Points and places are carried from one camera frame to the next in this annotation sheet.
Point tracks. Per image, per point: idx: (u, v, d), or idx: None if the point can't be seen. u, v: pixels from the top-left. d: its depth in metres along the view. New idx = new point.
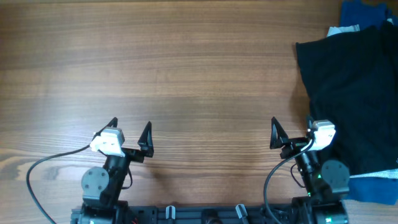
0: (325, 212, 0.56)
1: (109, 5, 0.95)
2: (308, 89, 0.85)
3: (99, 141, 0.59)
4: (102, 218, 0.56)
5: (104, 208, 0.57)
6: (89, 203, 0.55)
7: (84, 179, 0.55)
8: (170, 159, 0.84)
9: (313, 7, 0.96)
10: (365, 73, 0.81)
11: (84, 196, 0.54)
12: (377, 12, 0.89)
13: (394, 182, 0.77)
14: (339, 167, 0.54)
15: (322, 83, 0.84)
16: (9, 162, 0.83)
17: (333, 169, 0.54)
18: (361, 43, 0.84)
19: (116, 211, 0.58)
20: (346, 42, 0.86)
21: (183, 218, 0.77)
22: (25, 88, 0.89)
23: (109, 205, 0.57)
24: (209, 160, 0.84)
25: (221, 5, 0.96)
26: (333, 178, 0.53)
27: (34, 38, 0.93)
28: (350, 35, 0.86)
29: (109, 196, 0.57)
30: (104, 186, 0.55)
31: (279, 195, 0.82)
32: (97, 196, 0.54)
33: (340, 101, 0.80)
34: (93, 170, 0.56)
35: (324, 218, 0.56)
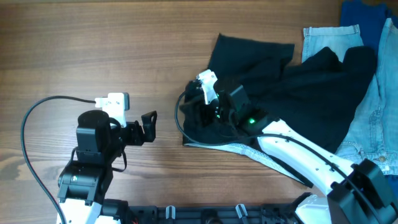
0: (245, 122, 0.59)
1: (109, 5, 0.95)
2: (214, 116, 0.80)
3: (104, 100, 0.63)
4: (86, 175, 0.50)
5: (93, 160, 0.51)
6: (81, 146, 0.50)
7: (84, 116, 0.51)
8: (170, 160, 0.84)
9: (313, 7, 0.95)
10: (310, 88, 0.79)
11: (79, 134, 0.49)
12: (377, 12, 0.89)
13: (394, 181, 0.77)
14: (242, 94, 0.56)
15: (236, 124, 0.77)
16: (9, 162, 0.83)
17: (239, 96, 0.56)
18: (265, 66, 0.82)
19: (106, 166, 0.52)
20: (261, 66, 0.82)
21: (184, 218, 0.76)
22: (25, 88, 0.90)
23: (100, 152, 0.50)
24: (209, 161, 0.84)
25: (221, 5, 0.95)
26: (242, 101, 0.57)
27: (33, 38, 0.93)
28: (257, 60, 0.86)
29: (105, 145, 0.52)
30: (102, 122, 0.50)
31: (278, 195, 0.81)
32: (93, 133, 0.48)
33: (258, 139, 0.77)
34: (92, 111, 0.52)
35: (247, 122, 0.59)
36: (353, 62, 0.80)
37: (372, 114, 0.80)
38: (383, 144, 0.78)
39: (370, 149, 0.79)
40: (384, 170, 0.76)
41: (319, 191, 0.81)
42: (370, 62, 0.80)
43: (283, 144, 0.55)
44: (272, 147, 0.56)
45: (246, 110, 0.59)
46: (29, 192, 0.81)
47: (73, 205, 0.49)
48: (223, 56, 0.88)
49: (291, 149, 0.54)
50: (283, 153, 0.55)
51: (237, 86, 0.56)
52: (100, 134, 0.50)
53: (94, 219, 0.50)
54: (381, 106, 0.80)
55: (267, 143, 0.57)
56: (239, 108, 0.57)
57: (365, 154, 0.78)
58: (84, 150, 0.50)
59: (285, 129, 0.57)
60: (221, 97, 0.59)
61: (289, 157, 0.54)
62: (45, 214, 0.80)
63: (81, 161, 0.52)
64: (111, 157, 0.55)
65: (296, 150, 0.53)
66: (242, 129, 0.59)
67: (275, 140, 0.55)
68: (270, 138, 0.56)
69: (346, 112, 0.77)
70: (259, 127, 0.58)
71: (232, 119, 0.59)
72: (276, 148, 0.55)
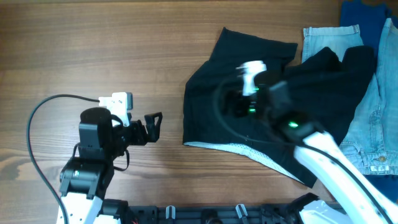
0: (284, 124, 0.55)
1: (109, 5, 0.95)
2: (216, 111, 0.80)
3: (108, 99, 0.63)
4: (86, 170, 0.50)
5: (95, 156, 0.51)
6: (82, 142, 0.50)
7: (86, 113, 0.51)
8: (170, 160, 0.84)
9: (313, 7, 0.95)
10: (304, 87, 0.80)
11: (81, 130, 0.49)
12: (377, 13, 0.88)
13: (394, 181, 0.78)
14: (278, 93, 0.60)
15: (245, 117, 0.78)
16: (9, 162, 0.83)
17: (275, 94, 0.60)
18: (265, 65, 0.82)
19: (107, 162, 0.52)
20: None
21: (184, 218, 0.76)
22: (25, 88, 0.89)
23: (102, 148, 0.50)
24: (209, 160, 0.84)
25: (221, 5, 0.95)
26: (280, 99, 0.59)
27: (33, 38, 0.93)
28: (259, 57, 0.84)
29: (107, 141, 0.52)
30: (104, 119, 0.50)
31: (278, 195, 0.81)
32: (95, 129, 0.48)
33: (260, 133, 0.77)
34: (94, 109, 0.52)
35: (288, 125, 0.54)
36: (352, 63, 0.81)
37: (372, 114, 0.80)
38: (383, 144, 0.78)
39: (370, 149, 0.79)
40: (384, 170, 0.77)
41: (319, 191, 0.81)
42: (370, 63, 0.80)
43: (326, 163, 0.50)
44: (311, 160, 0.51)
45: (285, 111, 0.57)
46: (28, 192, 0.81)
47: (73, 200, 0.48)
48: (224, 52, 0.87)
49: (337, 173, 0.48)
50: (323, 172, 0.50)
51: (277, 83, 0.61)
52: (102, 130, 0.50)
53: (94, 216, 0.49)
54: (382, 106, 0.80)
55: (306, 155, 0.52)
56: (277, 104, 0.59)
57: (365, 154, 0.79)
58: (86, 146, 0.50)
59: (333, 147, 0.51)
60: (261, 93, 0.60)
61: (324, 176, 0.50)
62: (45, 215, 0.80)
63: (83, 157, 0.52)
64: (112, 154, 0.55)
65: (342, 175, 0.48)
66: (277, 129, 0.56)
67: (319, 157, 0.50)
68: (311, 153, 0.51)
69: (346, 112, 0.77)
70: (298, 132, 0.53)
71: (271, 115, 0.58)
72: (314, 163, 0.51)
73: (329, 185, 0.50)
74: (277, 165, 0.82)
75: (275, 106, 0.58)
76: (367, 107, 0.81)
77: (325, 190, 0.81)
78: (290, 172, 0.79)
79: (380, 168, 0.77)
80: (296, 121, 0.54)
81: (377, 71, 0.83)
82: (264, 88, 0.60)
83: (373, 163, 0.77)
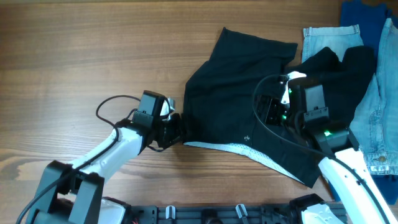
0: (318, 129, 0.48)
1: (109, 5, 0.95)
2: (215, 109, 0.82)
3: None
4: (134, 126, 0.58)
5: (144, 123, 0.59)
6: (140, 107, 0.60)
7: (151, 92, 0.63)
8: (170, 160, 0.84)
9: (313, 7, 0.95)
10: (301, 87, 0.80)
11: (143, 98, 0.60)
12: (377, 13, 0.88)
13: (394, 182, 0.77)
14: (318, 95, 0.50)
15: (244, 112, 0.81)
16: (9, 162, 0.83)
17: (316, 96, 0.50)
18: (264, 66, 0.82)
19: (150, 130, 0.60)
20: (259, 69, 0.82)
21: (184, 218, 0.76)
22: (26, 88, 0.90)
23: (152, 116, 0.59)
24: (209, 160, 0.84)
25: (221, 5, 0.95)
26: (316, 102, 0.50)
27: (33, 38, 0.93)
28: (259, 58, 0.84)
29: (157, 117, 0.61)
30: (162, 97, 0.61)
31: (278, 195, 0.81)
32: (154, 99, 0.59)
33: (256, 130, 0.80)
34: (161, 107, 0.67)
35: (321, 133, 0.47)
36: (351, 63, 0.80)
37: (372, 114, 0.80)
38: (383, 144, 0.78)
39: (370, 149, 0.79)
40: (384, 170, 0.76)
41: (319, 191, 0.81)
42: (370, 63, 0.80)
43: (351, 182, 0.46)
44: (335, 175, 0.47)
45: (318, 117, 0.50)
46: (29, 191, 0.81)
47: (125, 131, 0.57)
48: (224, 52, 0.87)
49: (359, 193, 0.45)
50: (344, 189, 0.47)
51: (316, 85, 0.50)
52: (159, 104, 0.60)
53: (133, 147, 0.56)
54: (382, 106, 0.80)
55: (331, 167, 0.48)
56: (311, 109, 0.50)
57: (364, 154, 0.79)
58: (142, 111, 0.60)
59: (362, 166, 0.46)
60: (295, 96, 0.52)
61: (344, 191, 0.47)
62: None
63: (135, 118, 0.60)
64: (152, 134, 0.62)
65: (364, 196, 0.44)
66: (308, 134, 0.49)
67: (344, 173, 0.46)
68: (336, 167, 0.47)
69: (347, 112, 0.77)
70: (331, 142, 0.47)
71: (305, 120, 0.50)
72: (337, 178, 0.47)
73: (347, 201, 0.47)
74: (276, 165, 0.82)
75: (310, 109, 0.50)
76: (367, 107, 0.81)
77: (325, 190, 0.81)
78: (290, 173, 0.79)
79: (380, 168, 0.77)
80: (331, 129, 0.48)
81: (377, 71, 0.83)
82: (299, 91, 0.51)
83: (373, 163, 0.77)
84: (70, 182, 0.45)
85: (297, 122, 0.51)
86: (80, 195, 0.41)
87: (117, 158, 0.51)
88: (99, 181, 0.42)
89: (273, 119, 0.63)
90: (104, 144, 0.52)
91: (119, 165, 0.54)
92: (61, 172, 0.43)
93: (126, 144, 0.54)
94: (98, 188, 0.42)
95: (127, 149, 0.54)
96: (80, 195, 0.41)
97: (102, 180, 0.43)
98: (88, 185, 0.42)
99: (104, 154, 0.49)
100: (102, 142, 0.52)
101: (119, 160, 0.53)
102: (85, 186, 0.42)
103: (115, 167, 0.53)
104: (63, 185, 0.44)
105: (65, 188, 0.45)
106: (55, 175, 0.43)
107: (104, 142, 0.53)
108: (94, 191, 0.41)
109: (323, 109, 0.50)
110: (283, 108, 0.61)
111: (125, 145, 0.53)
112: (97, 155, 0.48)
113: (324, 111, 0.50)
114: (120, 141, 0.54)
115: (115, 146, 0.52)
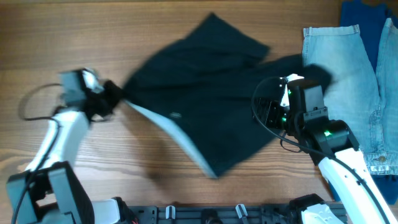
0: (318, 129, 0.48)
1: (109, 5, 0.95)
2: (188, 93, 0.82)
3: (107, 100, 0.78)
4: (67, 109, 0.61)
5: (71, 102, 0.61)
6: (64, 88, 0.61)
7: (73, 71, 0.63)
8: (125, 153, 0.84)
9: (313, 7, 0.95)
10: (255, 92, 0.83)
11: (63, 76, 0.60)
12: (377, 12, 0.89)
13: (394, 182, 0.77)
14: (318, 95, 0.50)
15: (204, 97, 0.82)
16: (9, 162, 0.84)
17: (315, 97, 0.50)
18: (235, 59, 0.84)
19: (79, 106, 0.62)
20: (225, 60, 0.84)
21: (184, 218, 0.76)
22: (27, 88, 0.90)
23: (83, 93, 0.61)
24: (163, 140, 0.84)
25: (221, 5, 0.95)
26: (315, 102, 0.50)
27: (33, 38, 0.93)
28: (227, 50, 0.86)
29: (86, 91, 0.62)
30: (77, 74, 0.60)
31: (278, 195, 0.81)
32: (73, 74, 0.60)
33: (192, 111, 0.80)
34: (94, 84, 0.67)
35: (321, 133, 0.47)
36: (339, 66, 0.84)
37: (372, 114, 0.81)
38: (383, 144, 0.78)
39: (370, 149, 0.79)
40: (384, 170, 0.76)
41: (319, 191, 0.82)
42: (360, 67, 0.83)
43: (351, 182, 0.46)
44: (335, 175, 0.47)
45: (318, 117, 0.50)
46: None
47: (61, 117, 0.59)
48: (212, 46, 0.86)
49: (359, 193, 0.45)
50: (345, 190, 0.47)
51: (315, 85, 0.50)
52: (81, 78, 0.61)
53: (80, 128, 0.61)
54: (382, 106, 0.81)
55: (331, 167, 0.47)
56: (311, 109, 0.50)
57: (365, 154, 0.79)
58: (65, 91, 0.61)
59: (362, 167, 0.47)
60: (293, 96, 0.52)
61: (344, 192, 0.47)
62: None
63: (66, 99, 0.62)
64: (88, 107, 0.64)
65: (365, 195, 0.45)
66: (308, 134, 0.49)
67: (344, 173, 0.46)
68: (336, 167, 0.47)
69: None
70: (331, 142, 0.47)
71: (305, 121, 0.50)
72: (337, 178, 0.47)
73: (347, 202, 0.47)
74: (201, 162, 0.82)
75: (309, 109, 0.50)
76: (367, 107, 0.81)
77: (325, 190, 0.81)
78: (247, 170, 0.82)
79: (380, 168, 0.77)
80: (331, 129, 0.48)
81: (377, 71, 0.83)
82: (298, 91, 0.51)
83: (373, 163, 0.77)
84: (39, 183, 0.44)
85: (296, 123, 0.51)
86: (55, 187, 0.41)
87: (70, 142, 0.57)
88: (64, 165, 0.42)
89: (273, 122, 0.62)
90: (51, 136, 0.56)
91: (76, 145, 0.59)
92: (23, 179, 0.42)
93: (68, 129, 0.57)
94: (66, 169, 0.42)
95: (75, 132, 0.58)
96: (55, 186, 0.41)
97: (65, 163, 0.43)
98: (56, 172, 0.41)
99: (55, 144, 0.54)
100: (48, 137, 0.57)
101: (73, 144, 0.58)
102: (53, 175, 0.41)
103: (73, 150, 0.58)
104: (34, 189, 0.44)
105: (38, 191, 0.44)
106: (19, 183, 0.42)
107: (49, 134, 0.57)
108: (66, 177, 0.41)
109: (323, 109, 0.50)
110: (283, 110, 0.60)
111: (68, 131, 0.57)
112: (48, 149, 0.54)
113: (324, 111, 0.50)
114: (63, 127, 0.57)
115: (60, 134, 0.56)
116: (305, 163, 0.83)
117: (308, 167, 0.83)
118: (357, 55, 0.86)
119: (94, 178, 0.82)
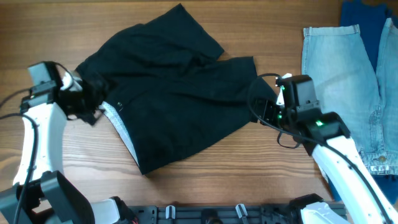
0: (310, 120, 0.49)
1: (109, 5, 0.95)
2: (148, 86, 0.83)
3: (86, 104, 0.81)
4: (39, 99, 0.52)
5: (47, 91, 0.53)
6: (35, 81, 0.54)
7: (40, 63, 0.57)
8: (115, 152, 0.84)
9: (313, 7, 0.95)
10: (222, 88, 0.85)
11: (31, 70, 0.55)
12: (377, 12, 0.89)
13: (394, 182, 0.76)
14: (310, 89, 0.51)
15: (151, 89, 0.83)
16: (9, 162, 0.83)
17: (307, 89, 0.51)
18: (184, 55, 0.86)
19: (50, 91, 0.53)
20: (178, 53, 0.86)
21: (184, 218, 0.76)
22: (26, 88, 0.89)
23: (54, 81, 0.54)
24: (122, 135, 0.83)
25: (221, 5, 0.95)
26: (308, 96, 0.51)
27: (33, 38, 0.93)
28: (184, 45, 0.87)
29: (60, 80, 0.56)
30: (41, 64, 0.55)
31: (278, 195, 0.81)
32: (43, 65, 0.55)
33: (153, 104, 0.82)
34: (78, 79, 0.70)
35: (313, 123, 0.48)
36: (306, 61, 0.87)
37: (372, 114, 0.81)
38: (383, 144, 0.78)
39: (370, 149, 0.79)
40: (383, 170, 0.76)
41: (319, 191, 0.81)
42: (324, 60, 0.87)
43: (343, 167, 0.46)
44: (327, 161, 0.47)
45: (311, 110, 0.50)
46: None
47: (33, 112, 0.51)
48: (177, 41, 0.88)
49: (352, 178, 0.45)
50: (338, 175, 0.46)
51: (306, 79, 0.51)
52: (52, 70, 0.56)
53: (60, 120, 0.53)
54: (382, 106, 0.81)
55: (323, 154, 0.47)
56: (303, 102, 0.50)
57: (364, 154, 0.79)
58: (39, 83, 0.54)
59: (355, 153, 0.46)
60: (286, 91, 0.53)
61: (338, 178, 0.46)
62: None
63: (33, 89, 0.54)
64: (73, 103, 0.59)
65: (357, 180, 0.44)
66: (300, 126, 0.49)
67: (336, 159, 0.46)
68: (328, 153, 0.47)
69: None
70: (322, 132, 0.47)
71: (298, 114, 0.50)
72: (330, 164, 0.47)
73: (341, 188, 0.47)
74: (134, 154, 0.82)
75: (302, 103, 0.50)
76: (367, 107, 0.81)
77: (325, 190, 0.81)
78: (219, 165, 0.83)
79: (380, 168, 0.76)
80: (322, 121, 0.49)
81: (377, 71, 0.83)
82: (291, 86, 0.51)
83: (372, 163, 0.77)
84: (33, 193, 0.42)
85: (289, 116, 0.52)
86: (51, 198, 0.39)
87: (52, 140, 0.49)
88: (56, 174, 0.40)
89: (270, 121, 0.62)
90: (28, 138, 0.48)
91: (58, 145, 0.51)
92: (15, 195, 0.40)
93: (46, 121, 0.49)
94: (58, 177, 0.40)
95: (53, 124, 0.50)
96: (50, 197, 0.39)
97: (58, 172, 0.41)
98: (47, 182, 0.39)
99: (37, 146, 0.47)
100: (25, 139, 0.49)
101: (55, 139, 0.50)
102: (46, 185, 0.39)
103: (58, 147, 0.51)
104: (27, 200, 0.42)
105: (33, 200, 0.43)
106: (10, 199, 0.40)
107: (27, 138, 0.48)
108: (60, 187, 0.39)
109: (316, 102, 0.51)
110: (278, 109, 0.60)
111: (46, 126, 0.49)
112: (30, 155, 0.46)
113: (316, 104, 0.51)
114: (40, 125, 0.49)
115: (39, 133, 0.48)
116: (304, 163, 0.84)
117: (308, 167, 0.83)
118: (357, 55, 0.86)
119: (94, 178, 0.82)
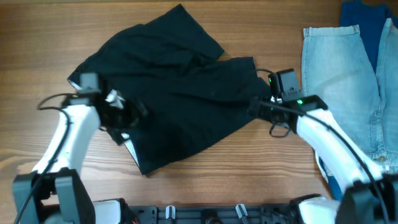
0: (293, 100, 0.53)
1: (110, 5, 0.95)
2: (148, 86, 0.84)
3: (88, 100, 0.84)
4: (80, 102, 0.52)
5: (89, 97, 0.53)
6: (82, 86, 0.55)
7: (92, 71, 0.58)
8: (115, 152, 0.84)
9: (313, 7, 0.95)
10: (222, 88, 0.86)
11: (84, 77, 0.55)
12: (377, 12, 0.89)
13: None
14: (293, 78, 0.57)
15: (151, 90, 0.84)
16: (9, 162, 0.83)
17: (290, 78, 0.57)
18: (184, 55, 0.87)
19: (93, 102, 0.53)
20: (177, 53, 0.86)
21: (184, 218, 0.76)
22: (27, 88, 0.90)
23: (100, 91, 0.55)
24: None
25: (221, 5, 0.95)
26: (291, 83, 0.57)
27: (33, 38, 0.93)
28: (184, 45, 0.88)
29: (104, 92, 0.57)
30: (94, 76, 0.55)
31: (278, 195, 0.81)
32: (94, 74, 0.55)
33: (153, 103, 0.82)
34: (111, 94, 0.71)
35: (293, 101, 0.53)
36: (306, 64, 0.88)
37: (372, 114, 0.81)
38: (383, 144, 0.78)
39: (370, 149, 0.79)
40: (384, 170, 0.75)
41: (319, 191, 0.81)
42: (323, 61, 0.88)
43: (322, 131, 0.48)
44: (309, 130, 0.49)
45: (294, 95, 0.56)
46: None
47: (72, 110, 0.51)
48: (178, 42, 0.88)
49: (331, 139, 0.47)
50: (321, 142, 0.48)
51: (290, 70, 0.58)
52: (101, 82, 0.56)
53: (91, 124, 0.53)
54: (381, 106, 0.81)
55: (305, 124, 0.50)
56: (286, 89, 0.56)
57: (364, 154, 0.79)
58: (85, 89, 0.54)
59: (331, 119, 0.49)
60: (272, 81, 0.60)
61: (322, 145, 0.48)
62: None
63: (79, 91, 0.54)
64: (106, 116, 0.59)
65: (337, 141, 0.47)
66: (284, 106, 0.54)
67: (315, 126, 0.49)
68: (310, 122, 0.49)
69: None
70: (303, 107, 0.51)
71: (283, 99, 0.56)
72: (313, 133, 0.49)
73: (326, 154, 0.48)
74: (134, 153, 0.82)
75: (286, 89, 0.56)
76: (367, 107, 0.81)
77: (325, 190, 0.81)
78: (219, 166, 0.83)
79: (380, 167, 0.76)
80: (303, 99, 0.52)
81: (377, 71, 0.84)
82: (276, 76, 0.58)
83: None
84: (46, 186, 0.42)
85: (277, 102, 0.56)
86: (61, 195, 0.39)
87: (80, 142, 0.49)
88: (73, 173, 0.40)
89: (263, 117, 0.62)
90: (60, 134, 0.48)
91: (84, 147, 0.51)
92: (30, 182, 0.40)
93: (81, 122, 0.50)
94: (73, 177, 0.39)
95: (86, 126, 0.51)
96: (60, 194, 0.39)
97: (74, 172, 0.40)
98: (62, 180, 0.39)
99: (65, 142, 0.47)
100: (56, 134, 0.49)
101: (84, 138, 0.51)
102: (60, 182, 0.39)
103: (83, 149, 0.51)
104: (40, 190, 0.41)
105: (44, 193, 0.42)
106: (25, 186, 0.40)
107: (57, 132, 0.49)
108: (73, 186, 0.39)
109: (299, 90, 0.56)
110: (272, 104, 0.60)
111: (80, 126, 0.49)
112: (56, 149, 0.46)
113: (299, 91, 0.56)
114: (73, 122, 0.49)
115: (71, 130, 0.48)
116: (304, 163, 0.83)
117: (308, 167, 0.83)
118: (357, 55, 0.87)
119: (94, 178, 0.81)
